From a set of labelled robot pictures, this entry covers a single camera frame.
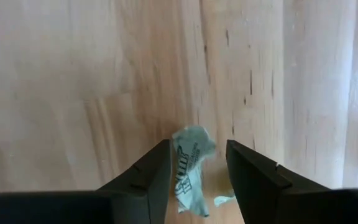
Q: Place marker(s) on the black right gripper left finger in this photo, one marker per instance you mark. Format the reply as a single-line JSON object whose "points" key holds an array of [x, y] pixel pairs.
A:
{"points": [[141, 189]]}

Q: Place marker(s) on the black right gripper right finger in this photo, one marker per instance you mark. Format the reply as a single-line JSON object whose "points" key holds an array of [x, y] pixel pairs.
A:
{"points": [[259, 186]]}

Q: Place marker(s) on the green truvia packet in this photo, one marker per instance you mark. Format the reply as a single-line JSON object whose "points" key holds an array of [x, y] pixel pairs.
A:
{"points": [[224, 199], [191, 155]]}

